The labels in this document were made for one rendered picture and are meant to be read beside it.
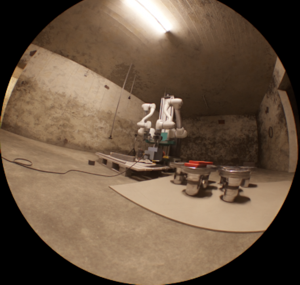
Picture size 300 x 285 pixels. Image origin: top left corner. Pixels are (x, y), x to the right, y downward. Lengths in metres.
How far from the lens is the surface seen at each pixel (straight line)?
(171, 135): 2.02
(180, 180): 1.21
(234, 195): 0.88
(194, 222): 0.56
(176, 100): 1.82
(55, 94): 3.87
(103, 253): 0.38
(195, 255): 0.42
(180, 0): 2.65
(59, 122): 3.67
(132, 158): 1.65
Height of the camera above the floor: 0.32
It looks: 10 degrees up
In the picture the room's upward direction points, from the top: 8 degrees clockwise
